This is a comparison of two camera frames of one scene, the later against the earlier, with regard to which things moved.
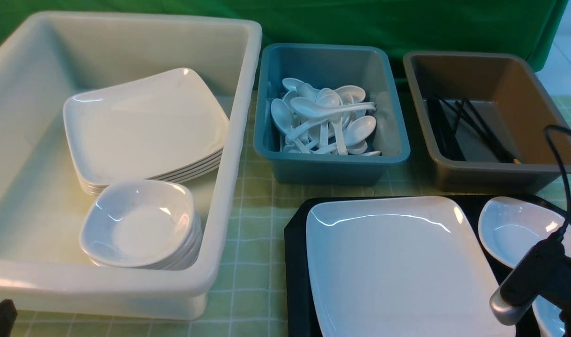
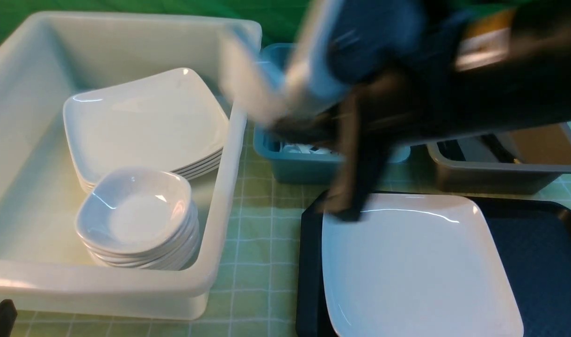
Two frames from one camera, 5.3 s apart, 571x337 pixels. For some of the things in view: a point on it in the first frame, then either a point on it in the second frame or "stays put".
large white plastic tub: (35, 208) stays put
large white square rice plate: (398, 267) stays put
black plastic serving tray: (299, 321) → (542, 245)
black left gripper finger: (0, 322) stays put
